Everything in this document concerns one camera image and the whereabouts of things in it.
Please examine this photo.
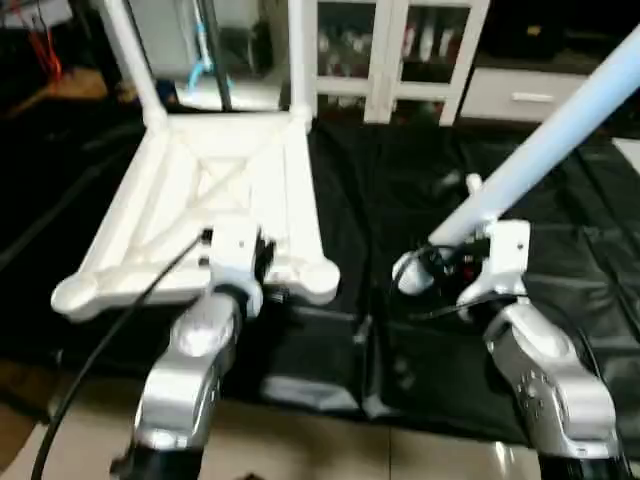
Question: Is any white plastic table top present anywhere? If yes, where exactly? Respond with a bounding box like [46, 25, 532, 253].
[50, 110, 341, 323]

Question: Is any black work mat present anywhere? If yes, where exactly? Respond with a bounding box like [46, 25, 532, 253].
[0, 95, 640, 441]

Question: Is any white drawer unit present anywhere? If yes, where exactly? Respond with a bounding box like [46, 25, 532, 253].
[460, 65, 591, 123]

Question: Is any blue plastic tool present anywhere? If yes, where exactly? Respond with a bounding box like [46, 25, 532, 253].
[185, 20, 226, 96]

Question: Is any white flat board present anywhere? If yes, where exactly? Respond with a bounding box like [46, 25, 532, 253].
[615, 135, 640, 176]

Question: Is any black metal pole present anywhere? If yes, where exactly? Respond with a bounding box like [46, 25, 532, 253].
[200, 0, 236, 111]

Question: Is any white glass-door cabinet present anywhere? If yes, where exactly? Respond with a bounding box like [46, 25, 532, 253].
[290, 0, 491, 126]

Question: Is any flat brown cardboard sheet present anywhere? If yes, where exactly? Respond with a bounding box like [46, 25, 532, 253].
[0, 70, 111, 116]

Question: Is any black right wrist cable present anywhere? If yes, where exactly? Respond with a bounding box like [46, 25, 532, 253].
[395, 245, 601, 381]

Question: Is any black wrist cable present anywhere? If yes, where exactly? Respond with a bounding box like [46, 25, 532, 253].
[30, 235, 211, 480]
[395, 245, 601, 381]

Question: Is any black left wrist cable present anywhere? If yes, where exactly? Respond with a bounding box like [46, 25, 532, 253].
[30, 235, 211, 480]

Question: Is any orange cable bundle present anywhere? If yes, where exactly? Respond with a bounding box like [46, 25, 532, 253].
[25, 20, 66, 81]

